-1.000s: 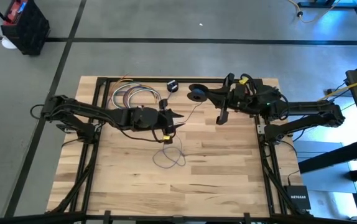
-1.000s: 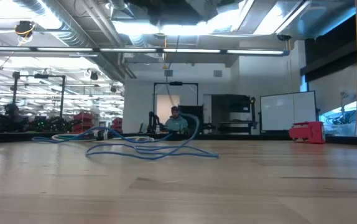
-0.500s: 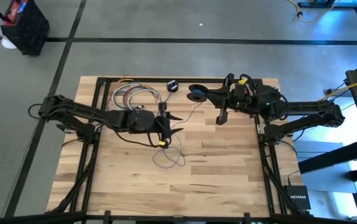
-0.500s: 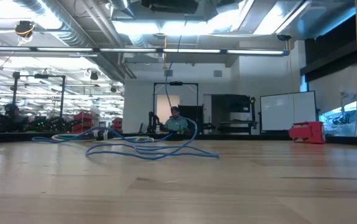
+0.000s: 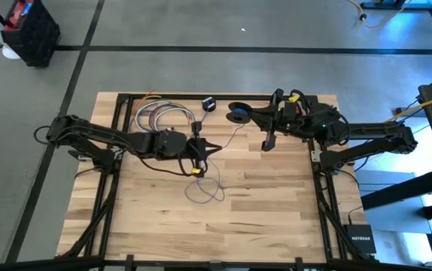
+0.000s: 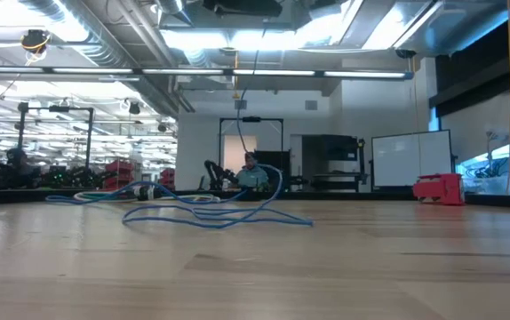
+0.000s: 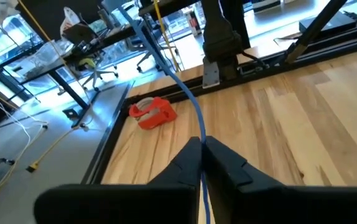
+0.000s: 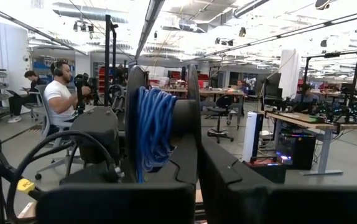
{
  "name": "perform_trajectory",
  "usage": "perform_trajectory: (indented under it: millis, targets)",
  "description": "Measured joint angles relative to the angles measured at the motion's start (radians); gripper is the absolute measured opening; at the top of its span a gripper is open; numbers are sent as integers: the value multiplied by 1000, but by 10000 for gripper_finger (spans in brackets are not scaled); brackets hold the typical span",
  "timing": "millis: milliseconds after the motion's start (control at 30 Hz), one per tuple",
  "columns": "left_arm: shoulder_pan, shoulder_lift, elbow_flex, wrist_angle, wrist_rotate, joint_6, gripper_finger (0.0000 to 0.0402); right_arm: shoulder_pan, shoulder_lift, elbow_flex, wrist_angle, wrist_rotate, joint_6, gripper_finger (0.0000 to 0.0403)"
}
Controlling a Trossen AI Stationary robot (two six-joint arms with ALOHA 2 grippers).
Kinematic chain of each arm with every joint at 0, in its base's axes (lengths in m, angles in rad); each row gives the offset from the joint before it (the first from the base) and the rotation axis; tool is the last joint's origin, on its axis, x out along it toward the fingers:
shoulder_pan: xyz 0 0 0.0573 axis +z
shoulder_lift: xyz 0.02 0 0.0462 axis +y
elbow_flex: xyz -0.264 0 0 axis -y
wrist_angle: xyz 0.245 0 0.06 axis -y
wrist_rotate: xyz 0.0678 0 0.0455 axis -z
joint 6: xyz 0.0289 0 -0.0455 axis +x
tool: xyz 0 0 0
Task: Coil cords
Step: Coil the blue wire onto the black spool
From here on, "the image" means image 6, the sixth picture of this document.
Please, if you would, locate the black shelf cart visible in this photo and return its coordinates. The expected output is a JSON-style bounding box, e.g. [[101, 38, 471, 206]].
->
[[301, 134, 369, 193]]

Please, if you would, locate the ceiling cable reel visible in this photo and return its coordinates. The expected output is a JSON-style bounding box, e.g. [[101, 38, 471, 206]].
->
[[20, 28, 52, 55]]

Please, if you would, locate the long thin blue cable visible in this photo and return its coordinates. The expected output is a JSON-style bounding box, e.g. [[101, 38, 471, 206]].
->
[[121, 26, 315, 230]]

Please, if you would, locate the whiteboard with black frame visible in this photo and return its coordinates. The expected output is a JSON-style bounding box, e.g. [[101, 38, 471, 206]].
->
[[371, 129, 455, 188]]

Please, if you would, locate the red tape dispenser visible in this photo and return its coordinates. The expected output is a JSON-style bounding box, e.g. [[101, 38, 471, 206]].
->
[[412, 172, 466, 207]]

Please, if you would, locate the silver ribbed air duct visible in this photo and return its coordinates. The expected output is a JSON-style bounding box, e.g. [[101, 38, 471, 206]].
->
[[17, 0, 125, 68]]

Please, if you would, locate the black gantry frame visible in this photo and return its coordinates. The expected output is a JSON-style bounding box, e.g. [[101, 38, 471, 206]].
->
[[14, 101, 96, 179], [217, 116, 285, 192]]

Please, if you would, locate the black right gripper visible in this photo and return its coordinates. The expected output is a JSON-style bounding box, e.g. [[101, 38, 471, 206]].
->
[[201, 0, 283, 18]]

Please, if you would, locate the black white cable connector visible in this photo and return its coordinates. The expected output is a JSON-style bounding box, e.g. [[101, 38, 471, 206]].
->
[[131, 185, 156, 202]]

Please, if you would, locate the yellow hanging tag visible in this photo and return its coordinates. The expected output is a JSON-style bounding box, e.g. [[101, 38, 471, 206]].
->
[[231, 48, 242, 100]]

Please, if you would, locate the long ceiling light strip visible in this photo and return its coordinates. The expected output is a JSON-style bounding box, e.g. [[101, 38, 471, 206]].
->
[[0, 65, 415, 82]]

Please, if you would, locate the red tool cart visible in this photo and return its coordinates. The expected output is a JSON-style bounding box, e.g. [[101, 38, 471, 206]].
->
[[159, 167, 176, 191], [102, 159, 137, 191]]

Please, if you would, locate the black upright panel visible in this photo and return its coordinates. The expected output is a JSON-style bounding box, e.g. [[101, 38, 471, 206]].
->
[[253, 149, 291, 192]]

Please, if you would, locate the pale door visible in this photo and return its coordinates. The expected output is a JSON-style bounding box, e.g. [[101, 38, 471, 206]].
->
[[222, 134, 258, 188]]

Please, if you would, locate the bundle of cables and plug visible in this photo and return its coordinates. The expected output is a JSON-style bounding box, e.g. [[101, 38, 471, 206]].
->
[[73, 191, 221, 204]]

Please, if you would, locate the green cable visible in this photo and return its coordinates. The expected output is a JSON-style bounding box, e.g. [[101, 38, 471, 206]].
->
[[81, 191, 137, 202]]

